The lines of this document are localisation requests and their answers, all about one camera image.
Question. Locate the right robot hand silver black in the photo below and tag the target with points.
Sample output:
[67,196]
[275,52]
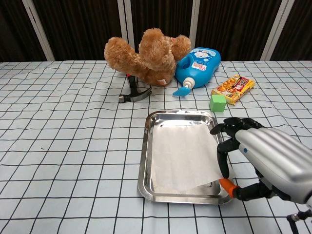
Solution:
[273,151]

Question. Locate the white paper sheet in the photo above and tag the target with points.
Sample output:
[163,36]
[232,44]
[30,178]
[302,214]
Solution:
[182,156]

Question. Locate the silver metal tray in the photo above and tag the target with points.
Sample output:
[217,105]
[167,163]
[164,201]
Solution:
[156,197]

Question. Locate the green cube block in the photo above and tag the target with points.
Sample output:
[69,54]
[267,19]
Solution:
[217,103]

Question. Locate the yellow orange snack packet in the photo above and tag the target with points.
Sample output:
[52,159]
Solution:
[234,89]

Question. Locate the blue plastic squeeze bottle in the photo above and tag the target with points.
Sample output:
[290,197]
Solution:
[197,70]

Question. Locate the black claw hammer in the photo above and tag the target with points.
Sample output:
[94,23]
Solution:
[136,96]

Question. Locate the brown teddy bear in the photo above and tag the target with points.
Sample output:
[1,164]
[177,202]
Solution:
[151,58]

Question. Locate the white black grid tablecloth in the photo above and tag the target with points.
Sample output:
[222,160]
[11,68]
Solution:
[61,146]

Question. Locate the dark folding screen white frame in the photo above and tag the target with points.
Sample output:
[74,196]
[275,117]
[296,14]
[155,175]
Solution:
[85,24]

